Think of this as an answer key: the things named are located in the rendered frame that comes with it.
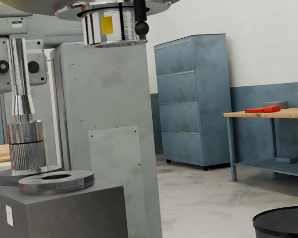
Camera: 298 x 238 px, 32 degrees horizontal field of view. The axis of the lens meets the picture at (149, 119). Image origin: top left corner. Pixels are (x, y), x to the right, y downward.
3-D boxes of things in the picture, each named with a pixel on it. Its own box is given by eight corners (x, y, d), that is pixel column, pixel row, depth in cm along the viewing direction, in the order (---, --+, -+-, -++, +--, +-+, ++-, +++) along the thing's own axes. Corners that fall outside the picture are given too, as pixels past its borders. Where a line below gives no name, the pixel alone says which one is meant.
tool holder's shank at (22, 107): (28, 121, 69) (20, 37, 68) (7, 123, 70) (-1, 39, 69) (40, 119, 72) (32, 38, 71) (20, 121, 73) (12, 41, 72)
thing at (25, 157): (35, 171, 68) (31, 129, 68) (4, 172, 70) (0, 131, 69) (52, 165, 73) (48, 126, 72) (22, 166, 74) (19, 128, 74)
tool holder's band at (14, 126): (31, 129, 68) (30, 121, 68) (0, 131, 69) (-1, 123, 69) (48, 126, 72) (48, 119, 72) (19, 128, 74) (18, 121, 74)
